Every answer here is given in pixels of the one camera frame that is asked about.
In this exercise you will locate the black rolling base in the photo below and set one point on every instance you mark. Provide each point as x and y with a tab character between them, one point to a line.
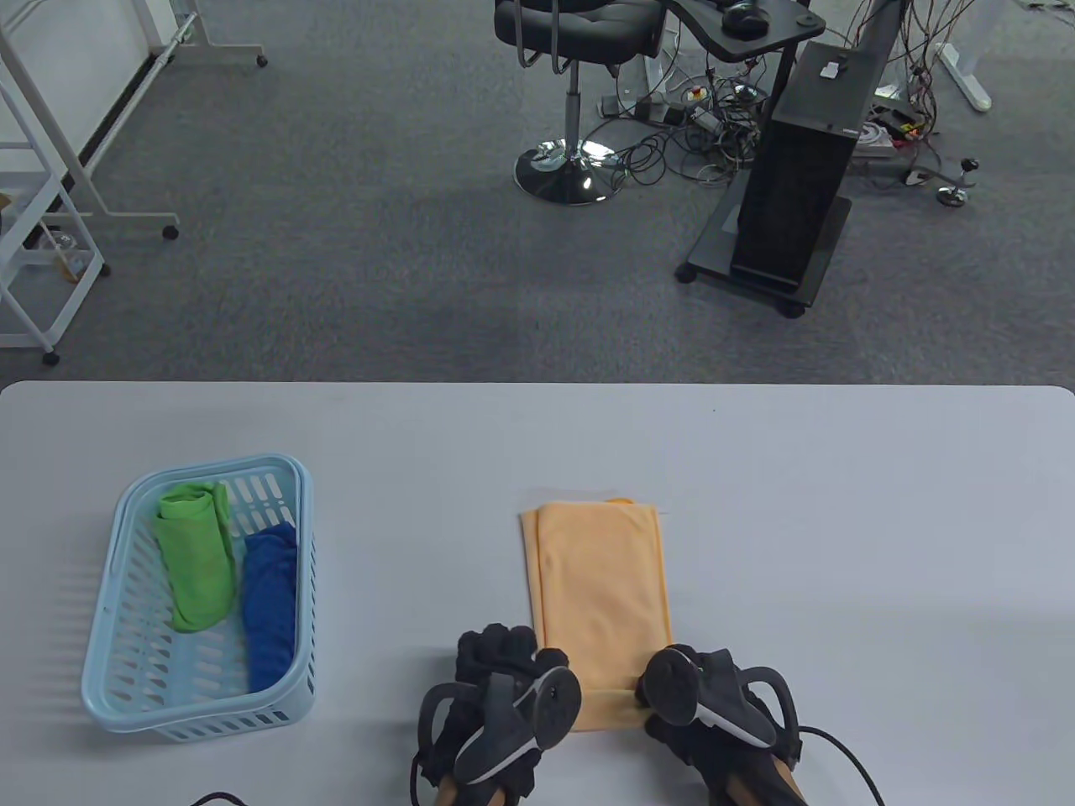
714	243

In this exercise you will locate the white rolling whiteboard stand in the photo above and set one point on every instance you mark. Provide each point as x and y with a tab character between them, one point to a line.
50	75

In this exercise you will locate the blue rectangular towel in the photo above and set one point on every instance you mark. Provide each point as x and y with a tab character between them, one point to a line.
270	604

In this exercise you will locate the black slanted post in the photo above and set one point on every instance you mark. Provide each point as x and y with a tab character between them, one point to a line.
873	25

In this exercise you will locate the person's left forearm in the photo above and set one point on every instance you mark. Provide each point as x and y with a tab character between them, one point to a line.
458	793

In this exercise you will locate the chrome stand foot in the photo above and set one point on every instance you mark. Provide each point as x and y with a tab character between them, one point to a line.
951	197

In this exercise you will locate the black swivel chair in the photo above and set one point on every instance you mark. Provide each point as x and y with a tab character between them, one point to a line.
579	21

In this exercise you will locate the green rectangular towel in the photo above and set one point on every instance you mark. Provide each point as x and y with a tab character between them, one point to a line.
197	562

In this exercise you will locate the black left hand controller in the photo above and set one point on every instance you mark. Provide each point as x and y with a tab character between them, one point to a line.
554	701

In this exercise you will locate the person's right hand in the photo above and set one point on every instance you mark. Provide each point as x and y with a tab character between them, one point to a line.
697	751

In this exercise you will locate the person's right forearm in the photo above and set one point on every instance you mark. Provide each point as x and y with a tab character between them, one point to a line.
768	785

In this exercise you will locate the white desk leg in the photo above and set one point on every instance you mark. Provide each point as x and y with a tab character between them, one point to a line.
966	80

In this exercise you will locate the light blue plastic basket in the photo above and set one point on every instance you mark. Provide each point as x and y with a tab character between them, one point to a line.
126	663

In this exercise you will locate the black right hand controller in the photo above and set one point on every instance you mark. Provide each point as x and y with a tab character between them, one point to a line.
672	684

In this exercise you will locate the black hand controller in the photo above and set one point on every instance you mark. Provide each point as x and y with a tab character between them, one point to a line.
554	701
672	684

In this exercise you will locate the round white floor device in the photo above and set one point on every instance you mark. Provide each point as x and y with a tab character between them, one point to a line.
873	138

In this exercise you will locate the small black side desk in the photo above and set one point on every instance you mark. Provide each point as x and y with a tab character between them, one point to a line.
773	38

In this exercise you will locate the black object on side desk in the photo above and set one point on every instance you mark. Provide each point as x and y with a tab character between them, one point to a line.
743	17

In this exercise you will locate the person's left hand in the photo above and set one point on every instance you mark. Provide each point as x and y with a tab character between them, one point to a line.
495	651

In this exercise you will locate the black computer tower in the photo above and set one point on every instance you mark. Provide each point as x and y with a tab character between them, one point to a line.
798	193

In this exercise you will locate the orange rectangular towel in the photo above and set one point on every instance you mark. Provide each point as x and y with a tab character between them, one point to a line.
600	579

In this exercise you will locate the white metal rack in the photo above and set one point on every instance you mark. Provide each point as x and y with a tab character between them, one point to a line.
25	227

